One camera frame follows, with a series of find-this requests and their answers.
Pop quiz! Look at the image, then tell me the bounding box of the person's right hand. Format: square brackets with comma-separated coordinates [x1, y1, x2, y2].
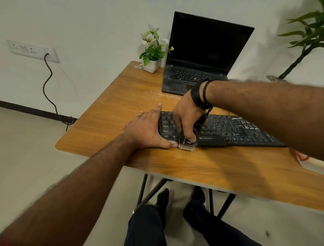
[172, 87, 209, 143]

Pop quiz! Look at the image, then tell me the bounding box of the person's left hand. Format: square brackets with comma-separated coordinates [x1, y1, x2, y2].
[121, 103, 179, 150]

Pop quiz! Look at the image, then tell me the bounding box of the small black brush tool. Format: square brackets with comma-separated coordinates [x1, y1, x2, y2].
[177, 128, 198, 152]

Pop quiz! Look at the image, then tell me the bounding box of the black keyboard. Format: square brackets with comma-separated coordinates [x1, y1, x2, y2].
[157, 110, 288, 148]

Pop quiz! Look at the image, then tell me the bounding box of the clear plastic container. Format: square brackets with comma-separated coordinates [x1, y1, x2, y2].
[293, 149, 324, 175]

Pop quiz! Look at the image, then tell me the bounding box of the person's left forearm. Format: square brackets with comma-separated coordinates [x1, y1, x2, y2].
[0, 134, 137, 246]

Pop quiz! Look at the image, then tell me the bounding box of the person's right forearm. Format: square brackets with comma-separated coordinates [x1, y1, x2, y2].
[205, 80, 324, 162]

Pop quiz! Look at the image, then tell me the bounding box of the person's left leg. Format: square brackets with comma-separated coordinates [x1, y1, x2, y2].
[123, 188, 170, 246]

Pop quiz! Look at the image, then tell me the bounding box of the person's leg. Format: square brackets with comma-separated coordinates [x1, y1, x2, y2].
[183, 186, 263, 246]
[123, 188, 170, 246]

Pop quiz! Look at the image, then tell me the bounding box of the person's right leg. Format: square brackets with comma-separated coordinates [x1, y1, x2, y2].
[183, 186, 263, 246]

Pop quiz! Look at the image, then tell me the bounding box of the black wristband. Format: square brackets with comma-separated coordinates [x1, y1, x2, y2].
[190, 79, 218, 127]

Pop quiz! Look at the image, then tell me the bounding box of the small white flower pot plant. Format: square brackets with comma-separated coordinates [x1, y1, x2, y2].
[138, 23, 175, 74]

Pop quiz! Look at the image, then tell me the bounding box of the black laptop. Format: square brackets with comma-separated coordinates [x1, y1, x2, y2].
[161, 11, 255, 96]

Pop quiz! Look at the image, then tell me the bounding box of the black skirting board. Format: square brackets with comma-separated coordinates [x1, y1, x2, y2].
[0, 100, 78, 123]

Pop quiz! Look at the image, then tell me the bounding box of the tall green plant white pot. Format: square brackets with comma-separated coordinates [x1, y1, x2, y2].
[264, 0, 324, 83]

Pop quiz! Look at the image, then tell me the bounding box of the black metal table frame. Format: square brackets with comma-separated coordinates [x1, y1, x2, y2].
[133, 173, 237, 220]

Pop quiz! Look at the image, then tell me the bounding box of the black power cable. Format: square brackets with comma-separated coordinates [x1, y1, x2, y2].
[42, 53, 75, 132]

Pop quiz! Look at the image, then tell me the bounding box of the white wall socket panel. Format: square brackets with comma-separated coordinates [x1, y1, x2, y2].
[6, 39, 61, 64]

